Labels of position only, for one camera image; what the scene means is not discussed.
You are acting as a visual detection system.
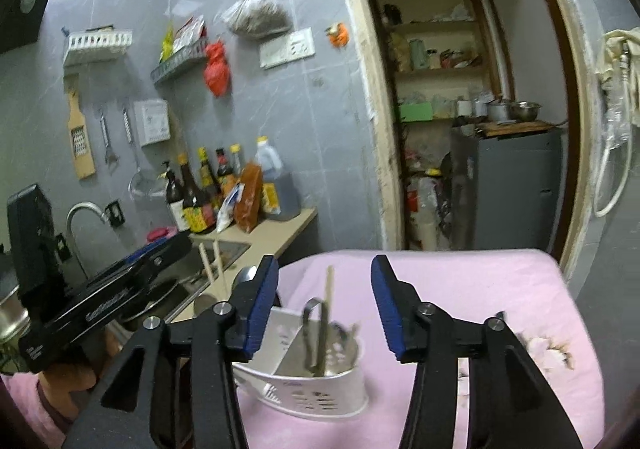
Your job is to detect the metal spoon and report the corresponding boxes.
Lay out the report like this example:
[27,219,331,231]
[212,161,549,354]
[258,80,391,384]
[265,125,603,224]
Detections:
[234,265,259,301]

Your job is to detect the person's left hand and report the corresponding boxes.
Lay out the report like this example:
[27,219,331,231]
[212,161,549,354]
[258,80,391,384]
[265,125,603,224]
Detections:
[38,328,124,418]

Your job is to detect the pink table cover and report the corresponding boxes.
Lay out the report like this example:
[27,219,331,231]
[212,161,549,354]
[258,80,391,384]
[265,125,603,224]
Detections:
[234,248,607,449]

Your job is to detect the clear plastic bag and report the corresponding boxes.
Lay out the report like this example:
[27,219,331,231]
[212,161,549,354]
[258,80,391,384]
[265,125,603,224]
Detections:
[601,78,634,151]

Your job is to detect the hanging metal peeler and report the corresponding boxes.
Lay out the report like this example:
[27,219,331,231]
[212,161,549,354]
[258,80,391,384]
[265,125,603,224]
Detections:
[96,108,122,173]

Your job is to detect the white sack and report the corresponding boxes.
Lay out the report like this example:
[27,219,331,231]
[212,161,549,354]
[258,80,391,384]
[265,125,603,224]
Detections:
[416,218,442,251]

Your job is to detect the white plastic utensil basket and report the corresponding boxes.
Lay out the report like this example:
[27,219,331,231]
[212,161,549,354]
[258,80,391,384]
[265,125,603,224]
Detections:
[231,305,372,423]

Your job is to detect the person's left forearm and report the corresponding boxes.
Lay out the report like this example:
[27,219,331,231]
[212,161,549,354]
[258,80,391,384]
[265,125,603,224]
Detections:
[0,370,67,449]

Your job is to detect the small clear bottle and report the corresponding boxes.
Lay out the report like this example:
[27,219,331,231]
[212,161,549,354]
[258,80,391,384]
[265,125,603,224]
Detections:
[229,144,247,181]

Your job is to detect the steel sink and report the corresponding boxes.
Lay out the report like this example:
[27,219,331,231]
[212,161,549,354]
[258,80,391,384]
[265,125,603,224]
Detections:
[114,238,252,331]

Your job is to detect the wooden cutting board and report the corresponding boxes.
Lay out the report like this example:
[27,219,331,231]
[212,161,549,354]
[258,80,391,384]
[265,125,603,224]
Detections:
[474,118,559,138]

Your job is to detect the large vinegar jug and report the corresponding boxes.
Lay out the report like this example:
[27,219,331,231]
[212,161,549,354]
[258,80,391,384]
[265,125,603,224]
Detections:
[253,136,303,222]

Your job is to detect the wooden chopstick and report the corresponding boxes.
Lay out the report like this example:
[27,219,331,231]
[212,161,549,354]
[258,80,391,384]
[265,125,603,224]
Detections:
[212,239,232,303]
[324,265,335,376]
[199,240,221,302]

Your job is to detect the green box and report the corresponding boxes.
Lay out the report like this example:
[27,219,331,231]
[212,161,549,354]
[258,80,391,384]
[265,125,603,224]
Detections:
[396,100,434,123]

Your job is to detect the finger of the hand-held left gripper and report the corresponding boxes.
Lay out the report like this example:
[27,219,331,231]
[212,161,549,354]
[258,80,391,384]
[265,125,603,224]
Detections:
[125,239,174,263]
[92,232,195,301]

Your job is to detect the white hose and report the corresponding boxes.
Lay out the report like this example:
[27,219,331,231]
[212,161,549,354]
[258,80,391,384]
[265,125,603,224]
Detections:
[591,143,634,220]

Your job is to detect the metal tap valve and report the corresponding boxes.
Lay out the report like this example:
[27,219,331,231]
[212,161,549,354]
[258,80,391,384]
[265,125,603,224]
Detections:
[616,40,632,76]

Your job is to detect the red labelled sauce bottle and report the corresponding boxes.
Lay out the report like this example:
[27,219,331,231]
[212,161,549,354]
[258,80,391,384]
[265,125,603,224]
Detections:
[214,148,239,201]

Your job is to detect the wooden door frame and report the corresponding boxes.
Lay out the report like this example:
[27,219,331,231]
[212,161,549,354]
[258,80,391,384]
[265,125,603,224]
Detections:
[324,0,603,276]

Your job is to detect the wooden shelf unit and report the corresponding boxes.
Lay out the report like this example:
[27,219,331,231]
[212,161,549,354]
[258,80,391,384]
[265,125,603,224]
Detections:
[369,0,507,131]

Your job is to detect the chili powder bag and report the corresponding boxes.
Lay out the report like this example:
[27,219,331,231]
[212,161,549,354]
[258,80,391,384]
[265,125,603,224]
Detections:
[232,162,265,234]

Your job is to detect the grey wall rack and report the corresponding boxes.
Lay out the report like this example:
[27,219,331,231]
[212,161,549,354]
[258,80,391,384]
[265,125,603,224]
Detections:
[150,36,209,88]

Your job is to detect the wooden grater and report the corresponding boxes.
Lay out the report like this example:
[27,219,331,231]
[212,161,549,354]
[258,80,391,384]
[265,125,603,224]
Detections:
[65,87,98,181]

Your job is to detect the white wall box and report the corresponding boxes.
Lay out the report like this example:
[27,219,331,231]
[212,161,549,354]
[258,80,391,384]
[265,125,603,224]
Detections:
[133,98,171,147]

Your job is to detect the white wall basket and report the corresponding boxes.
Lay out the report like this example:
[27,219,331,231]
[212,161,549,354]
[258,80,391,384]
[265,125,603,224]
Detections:
[61,28,134,66]

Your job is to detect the red plastic bag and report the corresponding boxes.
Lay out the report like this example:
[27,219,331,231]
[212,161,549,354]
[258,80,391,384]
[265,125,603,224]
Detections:
[203,39,233,98]

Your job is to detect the white blue packet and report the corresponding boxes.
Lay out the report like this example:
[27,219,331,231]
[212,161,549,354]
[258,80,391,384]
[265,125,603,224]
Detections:
[215,182,247,231]

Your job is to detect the white wall socket panel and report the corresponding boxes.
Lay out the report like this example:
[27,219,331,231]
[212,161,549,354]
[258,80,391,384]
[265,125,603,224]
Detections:
[258,26,317,70]

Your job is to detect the steel faucet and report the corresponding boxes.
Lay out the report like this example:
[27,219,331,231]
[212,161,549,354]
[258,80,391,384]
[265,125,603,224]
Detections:
[65,200,112,276]

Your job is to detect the dark soy sauce bottle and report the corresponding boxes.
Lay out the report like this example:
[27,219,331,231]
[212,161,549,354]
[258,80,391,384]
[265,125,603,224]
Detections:
[176,153,217,236]

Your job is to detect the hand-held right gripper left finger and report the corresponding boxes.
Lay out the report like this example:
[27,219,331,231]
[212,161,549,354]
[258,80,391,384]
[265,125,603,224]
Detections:
[64,255,279,449]

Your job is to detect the grey cabinet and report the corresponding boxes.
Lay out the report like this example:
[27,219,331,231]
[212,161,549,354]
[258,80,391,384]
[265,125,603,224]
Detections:
[449,126,564,251]

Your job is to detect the steel pot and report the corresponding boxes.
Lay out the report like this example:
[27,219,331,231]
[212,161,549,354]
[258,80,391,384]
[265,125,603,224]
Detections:
[485,98,514,123]

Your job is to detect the black wall socket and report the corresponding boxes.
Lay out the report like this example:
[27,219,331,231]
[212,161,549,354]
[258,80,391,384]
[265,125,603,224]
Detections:
[105,199,126,230]

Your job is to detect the dark pump bottle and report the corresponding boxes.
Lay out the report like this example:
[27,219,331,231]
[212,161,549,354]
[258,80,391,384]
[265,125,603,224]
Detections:
[160,159,192,233]

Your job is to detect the green jar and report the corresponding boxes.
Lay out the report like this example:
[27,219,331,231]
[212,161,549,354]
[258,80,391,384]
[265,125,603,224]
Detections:
[409,38,428,71]

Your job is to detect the cream rubber gloves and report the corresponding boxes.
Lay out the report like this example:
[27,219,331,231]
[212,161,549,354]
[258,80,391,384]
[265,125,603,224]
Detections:
[594,26,640,86]

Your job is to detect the pink soap dish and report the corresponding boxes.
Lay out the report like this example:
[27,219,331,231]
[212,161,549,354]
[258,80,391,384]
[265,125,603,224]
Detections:
[146,225,179,245]

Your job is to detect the metal ladle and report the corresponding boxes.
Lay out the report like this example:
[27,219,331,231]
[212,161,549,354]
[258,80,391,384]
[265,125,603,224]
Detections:
[301,297,357,376]

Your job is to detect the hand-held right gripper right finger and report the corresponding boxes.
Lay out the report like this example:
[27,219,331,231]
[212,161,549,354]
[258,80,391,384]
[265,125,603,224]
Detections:
[370,254,584,449]

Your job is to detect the clear bag of dried goods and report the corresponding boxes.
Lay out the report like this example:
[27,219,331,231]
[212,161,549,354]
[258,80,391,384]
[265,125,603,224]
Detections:
[221,0,294,38]

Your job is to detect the yellow capped sauce bottle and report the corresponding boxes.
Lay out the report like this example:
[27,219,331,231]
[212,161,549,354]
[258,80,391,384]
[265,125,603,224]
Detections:
[196,146,224,216]

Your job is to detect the metal strainer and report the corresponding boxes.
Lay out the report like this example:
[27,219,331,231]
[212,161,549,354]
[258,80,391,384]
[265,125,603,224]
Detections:
[121,106,167,201]

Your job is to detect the steel bowl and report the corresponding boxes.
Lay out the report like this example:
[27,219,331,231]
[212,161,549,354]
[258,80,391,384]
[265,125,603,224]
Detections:
[509,100,544,122]

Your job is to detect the yellow green packet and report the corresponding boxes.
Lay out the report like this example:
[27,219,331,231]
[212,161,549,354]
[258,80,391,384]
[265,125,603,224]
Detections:
[159,23,177,63]

